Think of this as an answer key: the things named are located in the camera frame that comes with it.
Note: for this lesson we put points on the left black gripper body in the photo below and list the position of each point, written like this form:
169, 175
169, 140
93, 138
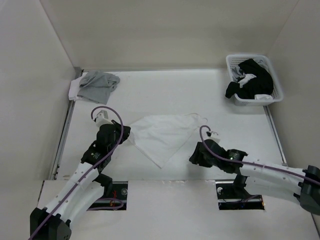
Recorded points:
118, 136

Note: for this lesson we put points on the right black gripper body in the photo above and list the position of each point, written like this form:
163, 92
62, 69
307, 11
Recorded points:
199, 159

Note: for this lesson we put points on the white tank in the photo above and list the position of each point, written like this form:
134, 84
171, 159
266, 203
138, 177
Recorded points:
74, 90
159, 137

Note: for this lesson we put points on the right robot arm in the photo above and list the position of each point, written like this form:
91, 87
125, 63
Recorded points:
253, 179

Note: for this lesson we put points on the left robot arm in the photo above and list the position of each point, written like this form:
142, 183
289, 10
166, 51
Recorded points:
56, 220

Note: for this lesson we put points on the folded grey tank top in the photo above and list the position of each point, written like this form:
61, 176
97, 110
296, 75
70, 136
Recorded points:
97, 86

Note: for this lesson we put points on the folded white tank top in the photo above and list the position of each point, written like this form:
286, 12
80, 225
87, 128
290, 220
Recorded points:
74, 90

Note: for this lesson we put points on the black tank top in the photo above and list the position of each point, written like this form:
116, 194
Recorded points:
257, 81

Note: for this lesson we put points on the white garment in basket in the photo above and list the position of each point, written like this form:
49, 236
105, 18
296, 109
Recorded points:
263, 97

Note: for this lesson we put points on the grey garment in basket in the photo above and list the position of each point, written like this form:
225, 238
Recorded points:
237, 74

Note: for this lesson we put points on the white plastic laundry basket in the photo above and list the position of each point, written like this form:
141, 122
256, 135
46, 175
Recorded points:
277, 94

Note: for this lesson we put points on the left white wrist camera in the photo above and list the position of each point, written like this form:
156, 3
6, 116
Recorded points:
102, 119

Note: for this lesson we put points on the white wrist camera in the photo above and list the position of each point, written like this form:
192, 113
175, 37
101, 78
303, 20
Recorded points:
102, 119
213, 136

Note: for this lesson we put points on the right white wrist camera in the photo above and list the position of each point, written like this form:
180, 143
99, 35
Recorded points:
213, 136

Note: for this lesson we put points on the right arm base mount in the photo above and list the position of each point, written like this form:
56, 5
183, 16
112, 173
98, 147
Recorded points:
230, 199

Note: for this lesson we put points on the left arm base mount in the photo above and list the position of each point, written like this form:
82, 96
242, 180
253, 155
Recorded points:
114, 198

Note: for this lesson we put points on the metal table edge rail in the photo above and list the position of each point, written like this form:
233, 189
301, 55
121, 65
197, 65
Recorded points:
54, 167

